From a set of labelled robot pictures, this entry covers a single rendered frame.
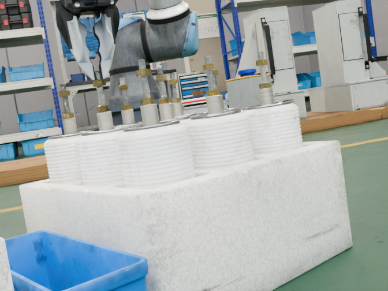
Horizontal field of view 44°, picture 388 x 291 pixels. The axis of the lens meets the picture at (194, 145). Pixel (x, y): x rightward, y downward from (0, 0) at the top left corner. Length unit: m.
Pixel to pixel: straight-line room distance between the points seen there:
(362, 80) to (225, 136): 2.70
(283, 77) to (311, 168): 2.40
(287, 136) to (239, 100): 0.29
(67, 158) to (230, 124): 0.28
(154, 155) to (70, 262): 0.20
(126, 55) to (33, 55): 7.91
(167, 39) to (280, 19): 1.94
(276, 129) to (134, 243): 0.30
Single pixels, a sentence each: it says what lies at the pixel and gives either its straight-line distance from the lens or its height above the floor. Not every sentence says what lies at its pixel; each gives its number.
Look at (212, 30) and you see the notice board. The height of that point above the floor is 1.31.
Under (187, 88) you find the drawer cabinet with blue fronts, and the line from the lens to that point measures 6.29.
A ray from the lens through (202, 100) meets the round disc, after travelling 2.98.
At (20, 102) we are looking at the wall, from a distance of 9.15.
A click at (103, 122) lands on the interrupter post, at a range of 0.73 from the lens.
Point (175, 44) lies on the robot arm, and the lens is 1.30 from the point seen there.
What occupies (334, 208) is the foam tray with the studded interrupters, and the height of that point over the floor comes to 0.08.
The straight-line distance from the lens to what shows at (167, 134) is 0.60.
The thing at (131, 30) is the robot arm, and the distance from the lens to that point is 1.34.
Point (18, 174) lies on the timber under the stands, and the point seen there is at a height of 0.05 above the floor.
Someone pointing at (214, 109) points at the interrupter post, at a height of 0.26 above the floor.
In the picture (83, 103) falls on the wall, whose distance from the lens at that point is 9.13.
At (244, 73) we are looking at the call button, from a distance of 1.05.
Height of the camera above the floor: 0.27
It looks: 5 degrees down
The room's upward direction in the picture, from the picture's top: 9 degrees counter-clockwise
